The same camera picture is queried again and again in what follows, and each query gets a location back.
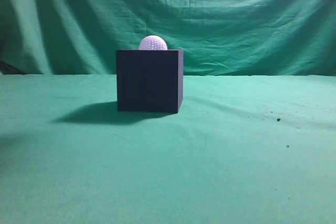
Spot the white dimpled golf ball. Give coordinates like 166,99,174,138
139,35,168,50

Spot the dark blue cube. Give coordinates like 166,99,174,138
116,49,184,113

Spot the green table cloth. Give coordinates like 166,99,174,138
1,74,335,223

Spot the green cloth backdrop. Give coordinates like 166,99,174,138
1,0,335,76

